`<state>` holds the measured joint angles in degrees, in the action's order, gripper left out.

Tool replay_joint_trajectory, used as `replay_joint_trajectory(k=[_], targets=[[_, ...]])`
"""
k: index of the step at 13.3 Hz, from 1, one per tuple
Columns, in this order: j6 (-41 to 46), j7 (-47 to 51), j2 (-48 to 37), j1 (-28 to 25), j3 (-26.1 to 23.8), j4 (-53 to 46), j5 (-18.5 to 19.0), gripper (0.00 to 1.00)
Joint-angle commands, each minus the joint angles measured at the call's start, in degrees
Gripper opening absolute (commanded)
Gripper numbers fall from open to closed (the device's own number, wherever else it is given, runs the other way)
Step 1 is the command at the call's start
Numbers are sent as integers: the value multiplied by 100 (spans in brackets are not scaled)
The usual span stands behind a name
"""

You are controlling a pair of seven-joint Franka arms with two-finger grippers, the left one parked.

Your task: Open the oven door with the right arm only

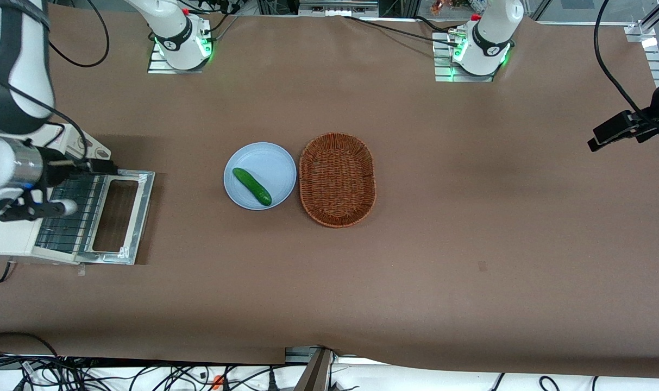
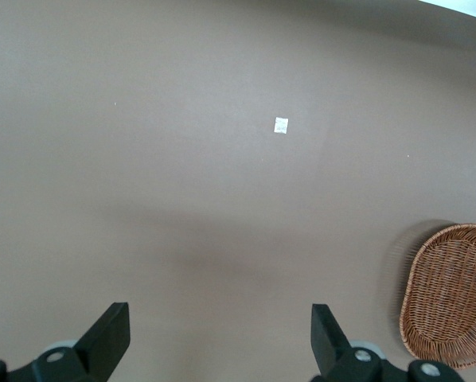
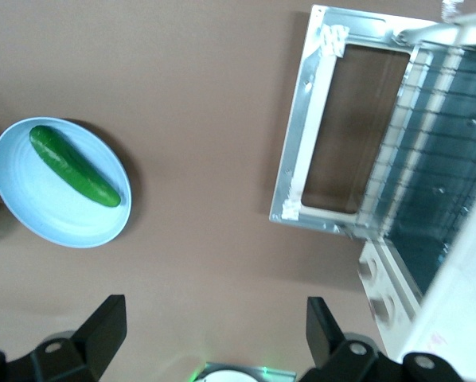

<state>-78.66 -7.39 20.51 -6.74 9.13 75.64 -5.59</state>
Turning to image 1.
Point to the brown paper table cover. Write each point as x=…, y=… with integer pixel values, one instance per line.
x=470, y=217

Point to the round oven knob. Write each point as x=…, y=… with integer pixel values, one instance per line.
x=103, y=153

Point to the white toaster oven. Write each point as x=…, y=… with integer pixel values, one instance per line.
x=8, y=239

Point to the silver equipment box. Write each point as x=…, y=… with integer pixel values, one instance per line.
x=337, y=7

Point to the orange plug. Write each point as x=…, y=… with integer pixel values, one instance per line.
x=216, y=382

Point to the aluminium post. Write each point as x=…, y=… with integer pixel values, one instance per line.
x=314, y=372

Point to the aluminium frame rail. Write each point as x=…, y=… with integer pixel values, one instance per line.
x=658, y=62

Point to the light blue round plate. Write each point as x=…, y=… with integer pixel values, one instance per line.
x=269, y=163

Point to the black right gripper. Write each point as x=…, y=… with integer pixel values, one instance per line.
x=54, y=166

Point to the brown wicker basket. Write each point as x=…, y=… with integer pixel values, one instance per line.
x=337, y=179

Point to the green cucumber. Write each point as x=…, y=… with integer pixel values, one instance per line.
x=251, y=186

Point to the glass oven door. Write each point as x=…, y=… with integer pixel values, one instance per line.
x=142, y=217

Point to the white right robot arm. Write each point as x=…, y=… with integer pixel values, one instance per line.
x=19, y=65

